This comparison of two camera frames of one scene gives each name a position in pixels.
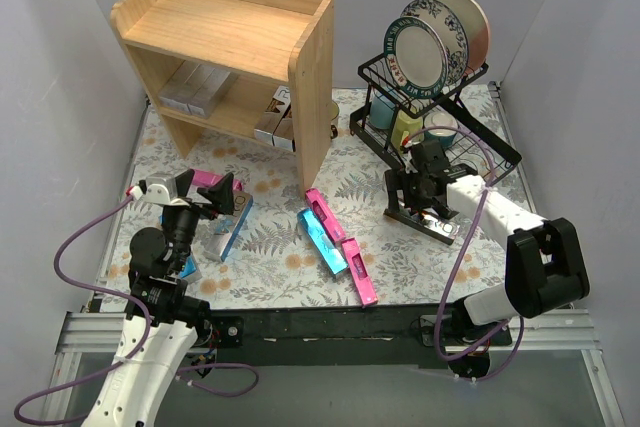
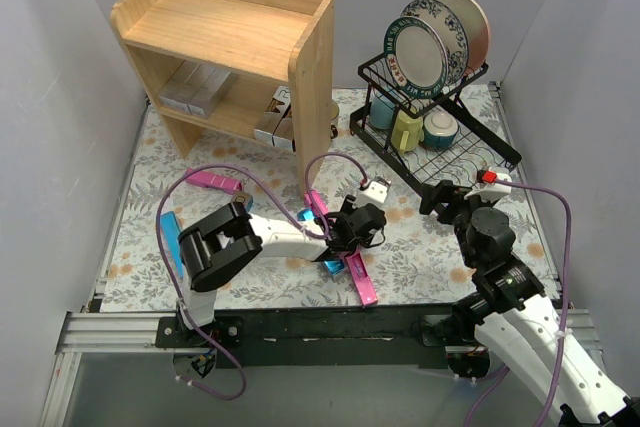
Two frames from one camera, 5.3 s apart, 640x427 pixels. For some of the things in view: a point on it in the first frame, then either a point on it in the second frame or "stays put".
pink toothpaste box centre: x=319 y=204 stays put
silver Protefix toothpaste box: x=184 y=84 stays put
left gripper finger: x=221 y=194 -> x=347 y=207
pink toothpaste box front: x=359 y=271 stays put
